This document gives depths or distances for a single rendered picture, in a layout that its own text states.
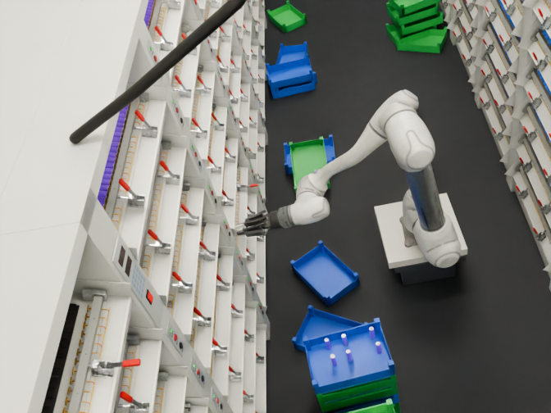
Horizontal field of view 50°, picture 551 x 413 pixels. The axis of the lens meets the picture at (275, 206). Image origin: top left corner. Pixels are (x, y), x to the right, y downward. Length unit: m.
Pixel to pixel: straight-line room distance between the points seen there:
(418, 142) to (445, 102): 1.85
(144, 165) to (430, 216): 1.22
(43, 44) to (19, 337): 0.97
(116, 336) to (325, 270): 1.88
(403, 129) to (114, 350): 1.25
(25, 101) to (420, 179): 1.35
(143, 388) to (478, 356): 1.70
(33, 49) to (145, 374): 0.93
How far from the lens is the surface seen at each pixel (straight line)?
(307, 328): 2.88
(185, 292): 1.79
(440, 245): 2.50
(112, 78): 1.53
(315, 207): 2.42
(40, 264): 1.15
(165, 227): 1.71
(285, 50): 4.57
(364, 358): 2.31
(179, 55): 1.17
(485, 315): 2.88
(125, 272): 1.33
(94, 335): 1.29
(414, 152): 2.05
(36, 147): 1.42
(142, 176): 1.59
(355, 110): 3.90
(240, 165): 2.94
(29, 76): 1.69
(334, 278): 3.01
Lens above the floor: 2.45
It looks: 46 degrees down
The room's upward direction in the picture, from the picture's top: 18 degrees counter-clockwise
